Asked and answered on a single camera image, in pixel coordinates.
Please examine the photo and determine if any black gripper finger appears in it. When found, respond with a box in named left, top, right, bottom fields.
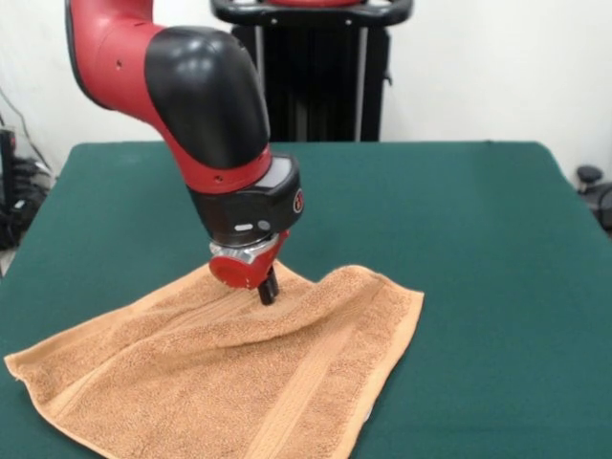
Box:
left=257, top=272, right=281, bottom=306

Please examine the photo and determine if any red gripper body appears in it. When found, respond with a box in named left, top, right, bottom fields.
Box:
left=208, top=229, right=291, bottom=291

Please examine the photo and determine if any tan terry towel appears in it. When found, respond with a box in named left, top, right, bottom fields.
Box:
left=4, top=261, right=426, bottom=459

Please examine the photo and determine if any dark green table cloth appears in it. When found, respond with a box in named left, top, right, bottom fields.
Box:
left=0, top=140, right=612, bottom=459

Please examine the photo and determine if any black equipment pile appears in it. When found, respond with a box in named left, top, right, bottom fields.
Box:
left=0, top=126, right=55, bottom=251

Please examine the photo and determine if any grey chair base leg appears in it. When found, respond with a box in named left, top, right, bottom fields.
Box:
left=576, top=164, right=612, bottom=236

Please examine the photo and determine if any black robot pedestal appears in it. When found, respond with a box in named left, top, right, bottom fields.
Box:
left=208, top=0, right=415, bottom=142

